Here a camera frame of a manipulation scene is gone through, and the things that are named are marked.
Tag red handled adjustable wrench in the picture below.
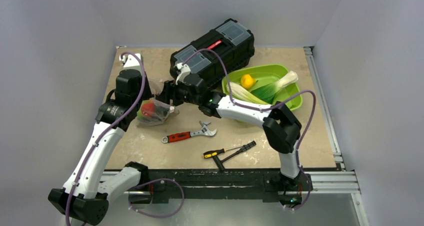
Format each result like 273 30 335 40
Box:
161 121 217 143

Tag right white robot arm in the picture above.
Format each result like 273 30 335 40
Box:
159 74 302 189

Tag green plastic tray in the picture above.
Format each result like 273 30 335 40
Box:
217 64 300 126

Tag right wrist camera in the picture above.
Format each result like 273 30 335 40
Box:
174 63 191 85

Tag toy bok choy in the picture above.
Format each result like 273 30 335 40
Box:
251 71 299 104

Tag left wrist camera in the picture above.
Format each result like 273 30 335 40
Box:
119 53 144 71

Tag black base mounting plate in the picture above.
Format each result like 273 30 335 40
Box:
127 162 313 206

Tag aluminium frame rail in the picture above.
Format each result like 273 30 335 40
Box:
303 47 370 225

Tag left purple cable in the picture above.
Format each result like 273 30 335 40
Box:
64 52 147 226

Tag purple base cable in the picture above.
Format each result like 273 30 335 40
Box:
128 178 185 219

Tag clear zip top bag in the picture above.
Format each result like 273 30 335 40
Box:
137 79 180 127

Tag toy yellow lemon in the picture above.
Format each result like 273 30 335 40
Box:
240 74 257 90

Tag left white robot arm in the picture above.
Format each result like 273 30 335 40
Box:
48 69 152 225

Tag yellow black screwdriver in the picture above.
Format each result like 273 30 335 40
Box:
203 146 242 159

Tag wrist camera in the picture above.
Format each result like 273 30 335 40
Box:
119 53 144 71
174 63 191 85

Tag toy leek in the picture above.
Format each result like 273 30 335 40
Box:
226 82 268 105

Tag black plastic toolbox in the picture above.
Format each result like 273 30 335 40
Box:
169 19 255 89

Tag toy black grapes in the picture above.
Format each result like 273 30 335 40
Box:
153 105 171 120

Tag black T-handle tool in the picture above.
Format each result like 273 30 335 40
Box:
212 141 256 171

